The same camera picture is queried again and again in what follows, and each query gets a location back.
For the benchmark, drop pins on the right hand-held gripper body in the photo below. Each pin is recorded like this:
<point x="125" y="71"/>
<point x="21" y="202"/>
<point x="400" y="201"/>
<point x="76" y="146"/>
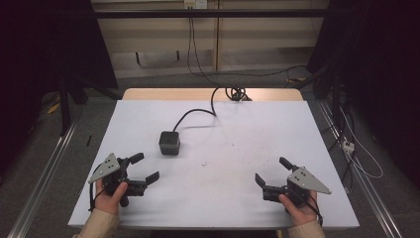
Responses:
<point x="303" y="181"/>

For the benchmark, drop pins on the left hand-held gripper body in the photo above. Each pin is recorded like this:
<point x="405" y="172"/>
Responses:
<point x="110" y="167"/>

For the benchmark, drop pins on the person's right hand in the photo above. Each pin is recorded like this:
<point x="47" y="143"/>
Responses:
<point x="302" y="214"/>

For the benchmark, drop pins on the person's left hand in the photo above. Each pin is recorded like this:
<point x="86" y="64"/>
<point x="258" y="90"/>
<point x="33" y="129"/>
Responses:
<point x="107" y="202"/>

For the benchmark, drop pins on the small black stick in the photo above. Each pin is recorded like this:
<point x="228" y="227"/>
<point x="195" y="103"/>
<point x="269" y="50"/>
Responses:
<point x="88" y="140"/>

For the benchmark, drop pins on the black cube device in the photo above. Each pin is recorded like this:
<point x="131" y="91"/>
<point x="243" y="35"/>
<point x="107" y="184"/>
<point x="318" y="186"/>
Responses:
<point x="169" y="143"/>

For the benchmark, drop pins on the white power strip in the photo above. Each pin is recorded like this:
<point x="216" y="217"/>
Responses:
<point x="348" y="146"/>

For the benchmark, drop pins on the black metal stand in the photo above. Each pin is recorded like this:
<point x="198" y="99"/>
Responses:
<point x="64" y="105"/>

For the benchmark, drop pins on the black curtain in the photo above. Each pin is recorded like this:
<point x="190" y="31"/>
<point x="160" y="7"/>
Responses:
<point x="379" y="66"/>
<point x="39" y="59"/>

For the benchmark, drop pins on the black horizontal bar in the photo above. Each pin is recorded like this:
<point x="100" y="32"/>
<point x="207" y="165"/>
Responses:
<point x="211" y="13"/>

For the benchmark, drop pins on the aluminium floor rail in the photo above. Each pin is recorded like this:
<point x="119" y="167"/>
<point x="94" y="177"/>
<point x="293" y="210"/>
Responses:
<point x="366" y="185"/>
<point x="43" y="178"/>

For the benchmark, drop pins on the white wall outlet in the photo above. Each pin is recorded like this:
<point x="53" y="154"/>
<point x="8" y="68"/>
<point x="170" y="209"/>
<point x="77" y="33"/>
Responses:
<point x="195" y="4"/>

